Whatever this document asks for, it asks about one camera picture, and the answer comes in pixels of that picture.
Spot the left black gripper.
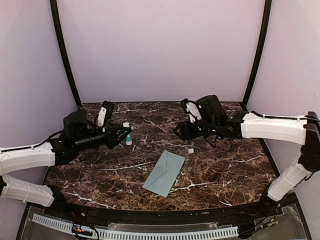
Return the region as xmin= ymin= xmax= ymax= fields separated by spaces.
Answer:
xmin=73 ymin=122 xmax=131 ymax=152

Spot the light blue envelope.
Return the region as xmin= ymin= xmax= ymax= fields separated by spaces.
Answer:
xmin=142 ymin=150 xmax=186 ymax=198

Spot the black front table rail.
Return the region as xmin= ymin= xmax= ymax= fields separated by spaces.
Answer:
xmin=44 ymin=202 xmax=277 ymax=226

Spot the black frame post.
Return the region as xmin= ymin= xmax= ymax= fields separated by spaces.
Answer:
xmin=49 ymin=0 xmax=82 ymax=109
xmin=241 ymin=0 xmax=272 ymax=109

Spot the left black frame post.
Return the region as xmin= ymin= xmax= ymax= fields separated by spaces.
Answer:
xmin=49 ymin=0 xmax=82 ymax=109

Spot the white slotted cable duct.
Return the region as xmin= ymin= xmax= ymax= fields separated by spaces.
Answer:
xmin=32 ymin=213 xmax=239 ymax=240

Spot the small glue stick bottle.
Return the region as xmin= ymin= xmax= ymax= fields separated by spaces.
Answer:
xmin=123 ymin=122 xmax=133 ymax=146

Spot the right black frame post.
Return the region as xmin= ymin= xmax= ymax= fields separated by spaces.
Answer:
xmin=241 ymin=0 xmax=272 ymax=109

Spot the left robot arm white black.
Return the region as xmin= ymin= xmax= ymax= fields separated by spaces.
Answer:
xmin=0 ymin=111 xmax=132 ymax=218

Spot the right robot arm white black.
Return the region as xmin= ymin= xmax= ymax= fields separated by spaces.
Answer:
xmin=173 ymin=95 xmax=320 ymax=217

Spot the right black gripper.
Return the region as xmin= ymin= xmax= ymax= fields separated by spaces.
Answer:
xmin=173 ymin=118 xmax=219 ymax=140

